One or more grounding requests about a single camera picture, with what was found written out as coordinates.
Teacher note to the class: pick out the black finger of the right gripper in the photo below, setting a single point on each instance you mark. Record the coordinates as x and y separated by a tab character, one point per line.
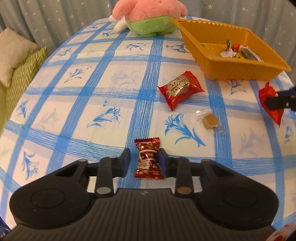
291	91
281	102

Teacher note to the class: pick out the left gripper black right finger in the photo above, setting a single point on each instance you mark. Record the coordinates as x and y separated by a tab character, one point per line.
180	169

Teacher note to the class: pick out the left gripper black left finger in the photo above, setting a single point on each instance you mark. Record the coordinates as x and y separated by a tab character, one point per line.
109	168

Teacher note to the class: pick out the red double happiness candy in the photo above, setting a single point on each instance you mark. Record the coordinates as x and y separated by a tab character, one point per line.
263	94

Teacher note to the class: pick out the dark red foil candy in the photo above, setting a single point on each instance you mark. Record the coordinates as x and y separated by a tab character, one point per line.
147	164

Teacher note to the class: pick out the brown candy clear wrapper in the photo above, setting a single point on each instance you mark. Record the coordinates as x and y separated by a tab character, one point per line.
210	121

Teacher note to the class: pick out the red pirate candy packet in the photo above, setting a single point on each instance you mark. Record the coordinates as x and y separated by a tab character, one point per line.
235	47

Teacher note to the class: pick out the large red snack packet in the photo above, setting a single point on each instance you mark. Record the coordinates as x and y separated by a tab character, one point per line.
180	89

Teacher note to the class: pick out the green candy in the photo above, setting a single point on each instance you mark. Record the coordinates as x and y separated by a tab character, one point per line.
229	45

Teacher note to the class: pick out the black sesame bar packet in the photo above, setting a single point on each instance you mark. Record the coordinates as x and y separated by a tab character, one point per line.
247	53

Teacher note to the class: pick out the blue checked tablecloth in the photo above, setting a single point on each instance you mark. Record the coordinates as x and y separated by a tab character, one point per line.
98	92

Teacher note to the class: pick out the orange plastic tray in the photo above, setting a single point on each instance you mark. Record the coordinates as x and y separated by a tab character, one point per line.
205	40

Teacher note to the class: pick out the silver foil wrapper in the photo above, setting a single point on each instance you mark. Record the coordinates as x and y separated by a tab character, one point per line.
228	54

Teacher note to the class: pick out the green sofa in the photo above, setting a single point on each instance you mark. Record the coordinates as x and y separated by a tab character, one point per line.
3	111

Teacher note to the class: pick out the green zigzag cushion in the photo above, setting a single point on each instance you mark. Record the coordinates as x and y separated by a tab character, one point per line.
22	77

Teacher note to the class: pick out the beige cushion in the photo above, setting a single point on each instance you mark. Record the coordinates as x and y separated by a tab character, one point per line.
14	51

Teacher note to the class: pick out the pink starfish plush toy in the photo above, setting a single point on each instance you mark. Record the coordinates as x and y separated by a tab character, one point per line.
149	18

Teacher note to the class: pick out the grey star curtain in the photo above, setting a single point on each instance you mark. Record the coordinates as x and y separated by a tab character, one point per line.
50	23

